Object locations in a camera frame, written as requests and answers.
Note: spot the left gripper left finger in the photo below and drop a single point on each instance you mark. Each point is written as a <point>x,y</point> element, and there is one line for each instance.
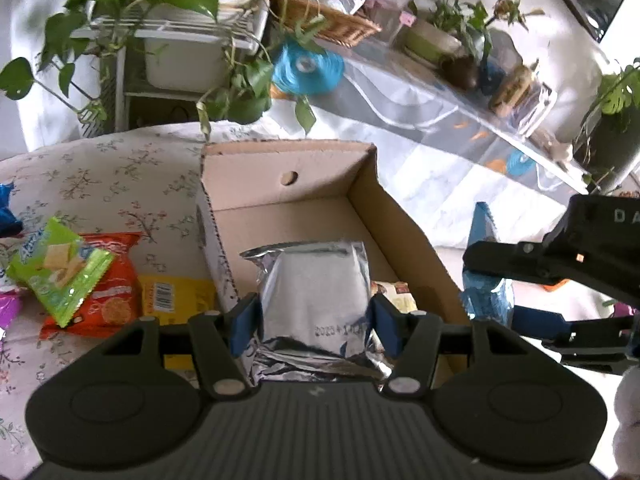
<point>218,342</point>

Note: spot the red orange snack bag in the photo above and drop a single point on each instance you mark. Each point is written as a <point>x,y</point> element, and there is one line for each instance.
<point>114,302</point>

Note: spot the pink white snack bag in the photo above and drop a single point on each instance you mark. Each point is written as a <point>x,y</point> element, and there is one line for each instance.
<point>7,284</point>

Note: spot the croissant bread package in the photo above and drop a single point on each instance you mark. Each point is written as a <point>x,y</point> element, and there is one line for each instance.
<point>397,293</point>

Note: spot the monstera plant at right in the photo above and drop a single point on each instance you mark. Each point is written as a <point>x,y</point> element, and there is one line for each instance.
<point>607,144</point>

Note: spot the white metal plant rack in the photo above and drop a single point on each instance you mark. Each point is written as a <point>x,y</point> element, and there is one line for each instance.
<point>174,55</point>

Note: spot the pothos plant in white pot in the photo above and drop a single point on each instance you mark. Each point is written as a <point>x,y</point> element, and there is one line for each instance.
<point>104,28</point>

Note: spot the light blue snack packet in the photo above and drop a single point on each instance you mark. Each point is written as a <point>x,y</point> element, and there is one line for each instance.
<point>485,297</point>

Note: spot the blue foil snack bag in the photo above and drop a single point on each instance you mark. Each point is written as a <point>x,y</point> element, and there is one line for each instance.
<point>9,224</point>

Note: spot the green America cracker bag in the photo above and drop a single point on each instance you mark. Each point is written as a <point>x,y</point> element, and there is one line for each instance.
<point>60,268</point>

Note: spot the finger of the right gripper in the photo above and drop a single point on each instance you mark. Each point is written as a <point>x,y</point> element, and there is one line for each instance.
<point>542,263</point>
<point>606,345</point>

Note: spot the floral tablecloth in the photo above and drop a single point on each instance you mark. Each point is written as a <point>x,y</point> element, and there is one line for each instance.
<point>143,180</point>

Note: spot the purple snack bag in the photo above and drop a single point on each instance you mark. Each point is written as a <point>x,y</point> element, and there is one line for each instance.
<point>10,306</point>

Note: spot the grey patterned table cover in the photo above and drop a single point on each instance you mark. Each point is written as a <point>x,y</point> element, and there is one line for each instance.
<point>439,151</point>

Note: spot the yellow and silver snack bag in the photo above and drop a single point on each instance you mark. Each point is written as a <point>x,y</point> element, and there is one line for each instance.
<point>315,327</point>

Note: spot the blue tape roll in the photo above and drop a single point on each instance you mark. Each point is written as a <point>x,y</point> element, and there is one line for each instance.
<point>301,72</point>

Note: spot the wicker basket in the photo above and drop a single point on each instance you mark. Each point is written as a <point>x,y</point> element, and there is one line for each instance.
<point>309,20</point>

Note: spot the white cardboard milk box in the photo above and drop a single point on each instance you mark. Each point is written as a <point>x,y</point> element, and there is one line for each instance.
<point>261,193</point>

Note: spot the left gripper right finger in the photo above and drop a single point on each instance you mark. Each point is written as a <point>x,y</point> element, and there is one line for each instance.
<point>411,341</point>

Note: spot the yellow snack packet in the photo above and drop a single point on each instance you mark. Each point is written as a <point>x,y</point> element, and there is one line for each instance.
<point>174,300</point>

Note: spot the white gloved hand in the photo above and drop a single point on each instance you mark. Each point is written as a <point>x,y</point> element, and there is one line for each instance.
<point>626,447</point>

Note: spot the green bowl planter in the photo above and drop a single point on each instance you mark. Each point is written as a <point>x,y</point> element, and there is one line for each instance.
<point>430,45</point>

